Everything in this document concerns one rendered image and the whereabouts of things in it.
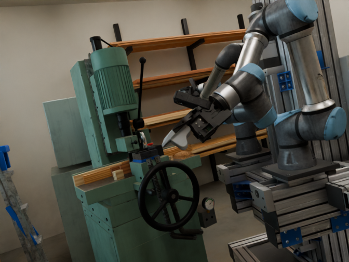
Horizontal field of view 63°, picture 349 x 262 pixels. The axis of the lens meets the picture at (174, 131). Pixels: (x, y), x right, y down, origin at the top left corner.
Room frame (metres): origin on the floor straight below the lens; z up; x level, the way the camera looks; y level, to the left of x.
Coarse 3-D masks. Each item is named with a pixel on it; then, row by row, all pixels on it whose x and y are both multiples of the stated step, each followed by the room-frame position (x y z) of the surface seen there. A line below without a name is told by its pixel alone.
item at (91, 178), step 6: (174, 150) 1.58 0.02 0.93; (180, 150) 1.59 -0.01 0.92; (186, 150) 1.61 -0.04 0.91; (192, 150) 1.63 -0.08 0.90; (108, 168) 1.39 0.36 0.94; (90, 174) 1.34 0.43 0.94; (96, 174) 1.35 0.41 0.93; (102, 174) 1.36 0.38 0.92; (108, 174) 1.38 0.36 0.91; (84, 180) 1.32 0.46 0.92; (90, 180) 1.33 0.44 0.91; (96, 180) 1.35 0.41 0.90
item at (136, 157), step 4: (148, 148) 1.35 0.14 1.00; (156, 148) 1.29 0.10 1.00; (160, 148) 1.30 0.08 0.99; (136, 152) 1.29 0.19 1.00; (144, 152) 1.23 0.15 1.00; (148, 152) 1.24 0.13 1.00; (152, 152) 1.25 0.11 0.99; (156, 152) 1.26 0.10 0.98; (160, 152) 1.30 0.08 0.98; (132, 156) 1.29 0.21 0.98; (136, 156) 1.26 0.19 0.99; (140, 156) 1.22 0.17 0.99; (144, 156) 1.22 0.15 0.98; (148, 156) 1.23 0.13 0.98; (152, 156) 1.24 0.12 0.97; (132, 160) 1.30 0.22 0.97; (136, 160) 1.26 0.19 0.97; (140, 160) 1.22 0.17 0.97; (144, 160) 1.22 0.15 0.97
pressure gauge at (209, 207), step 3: (204, 198) 1.41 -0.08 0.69; (207, 198) 1.39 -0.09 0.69; (210, 198) 1.40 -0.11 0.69; (204, 201) 1.39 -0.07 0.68; (207, 201) 1.39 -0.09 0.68; (210, 201) 1.40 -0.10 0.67; (213, 201) 1.41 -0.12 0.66; (204, 204) 1.38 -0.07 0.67; (207, 204) 1.38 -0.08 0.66; (210, 204) 1.39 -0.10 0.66; (213, 204) 1.40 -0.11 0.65; (204, 207) 1.39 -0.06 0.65; (207, 207) 1.38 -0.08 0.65; (210, 207) 1.39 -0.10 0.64; (207, 210) 1.41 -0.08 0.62
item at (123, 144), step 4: (128, 136) 1.46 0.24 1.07; (132, 136) 1.42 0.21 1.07; (136, 136) 1.43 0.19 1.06; (116, 140) 1.50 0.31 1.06; (120, 140) 1.44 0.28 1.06; (124, 140) 1.40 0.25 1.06; (128, 140) 1.41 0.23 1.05; (132, 140) 1.42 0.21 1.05; (116, 144) 1.51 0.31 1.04; (120, 144) 1.45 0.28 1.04; (124, 144) 1.41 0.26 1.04; (128, 144) 1.40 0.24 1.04; (132, 144) 1.41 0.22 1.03; (120, 148) 1.47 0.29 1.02; (124, 148) 1.42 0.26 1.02; (128, 148) 1.40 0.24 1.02; (132, 148) 1.41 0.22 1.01; (136, 148) 1.42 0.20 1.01; (128, 152) 1.45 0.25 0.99
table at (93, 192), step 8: (176, 160) 1.44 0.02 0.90; (184, 160) 1.42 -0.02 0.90; (192, 160) 1.44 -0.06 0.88; (200, 160) 1.47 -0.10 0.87; (176, 168) 1.39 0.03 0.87; (192, 168) 1.44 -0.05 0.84; (112, 176) 1.38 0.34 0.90; (128, 176) 1.29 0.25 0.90; (168, 176) 1.26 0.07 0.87; (176, 176) 1.28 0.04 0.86; (88, 184) 1.31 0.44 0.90; (96, 184) 1.27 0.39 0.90; (104, 184) 1.23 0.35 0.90; (112, 184) 1.23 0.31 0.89; (120, 184) 1.24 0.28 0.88; (128, 184) 1.26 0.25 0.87; (136, 184) 1.24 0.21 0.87; (152, 184) 1.22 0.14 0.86; (160, 184) 1.24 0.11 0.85; (80, 192) 1.24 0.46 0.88; (88, 192) 1.17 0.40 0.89; (96, 192) 1.19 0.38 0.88; (104, 192) 1.21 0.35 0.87; (112, 192) 1.22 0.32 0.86; (120, 192) 1.24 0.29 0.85; (88, 200) 1.17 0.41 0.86; (96, 200) 1.18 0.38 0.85
